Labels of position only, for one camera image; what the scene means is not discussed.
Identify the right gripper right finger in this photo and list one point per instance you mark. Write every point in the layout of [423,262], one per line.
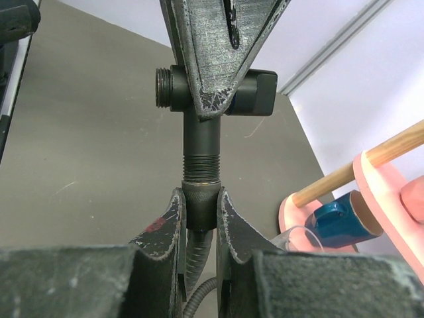
[249,266]

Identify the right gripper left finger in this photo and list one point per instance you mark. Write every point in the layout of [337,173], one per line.
[157,283]

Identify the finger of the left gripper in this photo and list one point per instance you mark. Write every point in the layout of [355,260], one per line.
[217,41]

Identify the clear plastic cup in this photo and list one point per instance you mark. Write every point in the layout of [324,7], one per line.
[298,239]

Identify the dark blue mug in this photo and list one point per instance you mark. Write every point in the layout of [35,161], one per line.
[345,221]

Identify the pink three-tier shelf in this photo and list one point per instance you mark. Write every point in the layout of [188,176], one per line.
[373,175]

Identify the pink cup middle shelf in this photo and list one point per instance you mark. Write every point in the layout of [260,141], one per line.
[412,197]

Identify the aluminium rail frame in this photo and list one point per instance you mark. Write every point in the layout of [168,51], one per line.
[344,35]

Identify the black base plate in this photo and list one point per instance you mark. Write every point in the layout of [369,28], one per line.
[14,58]

